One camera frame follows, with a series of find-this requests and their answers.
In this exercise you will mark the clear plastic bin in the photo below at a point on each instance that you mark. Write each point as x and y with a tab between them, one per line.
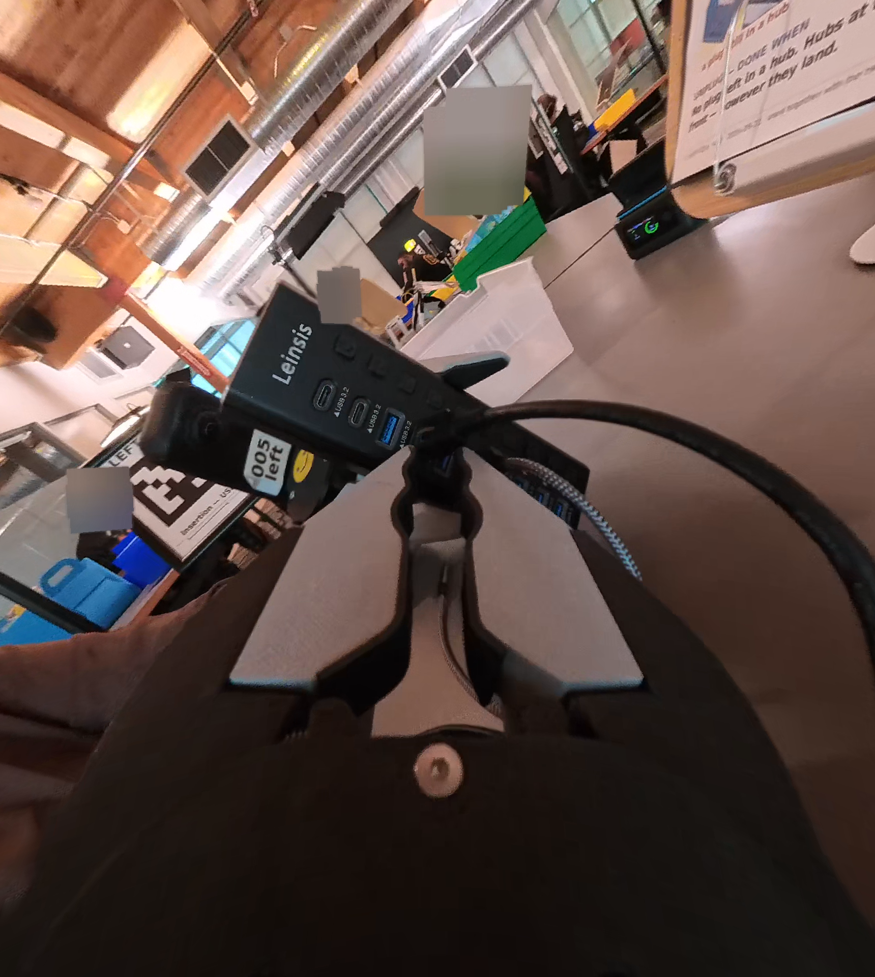
506	320

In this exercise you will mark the silver ventilation duct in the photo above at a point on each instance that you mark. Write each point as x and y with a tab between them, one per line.
277	118
376	145

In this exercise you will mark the green plastic bin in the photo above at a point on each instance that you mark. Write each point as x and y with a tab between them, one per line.
498	244

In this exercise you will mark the printed instruction sheet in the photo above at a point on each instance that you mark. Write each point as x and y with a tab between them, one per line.
773	76

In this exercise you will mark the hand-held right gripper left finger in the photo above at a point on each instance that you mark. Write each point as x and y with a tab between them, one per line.
331	595

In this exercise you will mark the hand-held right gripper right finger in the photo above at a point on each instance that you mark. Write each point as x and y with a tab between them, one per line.
544	595

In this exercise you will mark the blue storage bin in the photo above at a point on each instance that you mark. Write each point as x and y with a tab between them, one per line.
94	599
136	557

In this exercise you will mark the person's left forearm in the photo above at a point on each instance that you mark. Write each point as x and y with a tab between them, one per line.
25	725

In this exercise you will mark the black multiport usb hub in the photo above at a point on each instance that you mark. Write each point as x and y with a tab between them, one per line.
285	359

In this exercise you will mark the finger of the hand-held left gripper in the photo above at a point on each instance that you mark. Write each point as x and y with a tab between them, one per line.
468	370
334	492

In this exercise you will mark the white air vent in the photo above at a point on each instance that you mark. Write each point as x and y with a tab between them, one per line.
216	156

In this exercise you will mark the black battery charger case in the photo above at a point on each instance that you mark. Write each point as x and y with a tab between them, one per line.
655	225

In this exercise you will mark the black hanging speaker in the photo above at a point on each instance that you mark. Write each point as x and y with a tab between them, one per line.
311	221

